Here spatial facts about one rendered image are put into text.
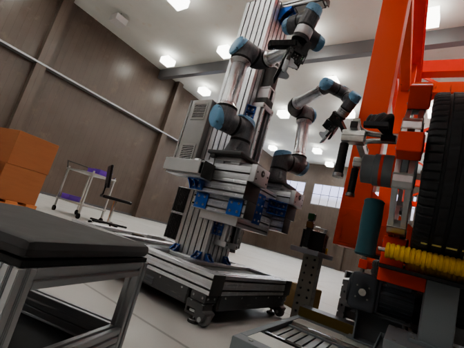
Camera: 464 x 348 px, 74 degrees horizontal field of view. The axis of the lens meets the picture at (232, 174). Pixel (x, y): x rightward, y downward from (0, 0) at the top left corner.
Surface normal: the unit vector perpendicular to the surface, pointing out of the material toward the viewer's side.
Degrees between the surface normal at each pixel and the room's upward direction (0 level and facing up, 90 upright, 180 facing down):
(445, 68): 90
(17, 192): 90
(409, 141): 90
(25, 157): 90
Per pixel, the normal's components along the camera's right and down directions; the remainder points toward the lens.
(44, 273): 0.94, 0.21
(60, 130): 0.79, 0.11
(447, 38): -0.55, -0.30
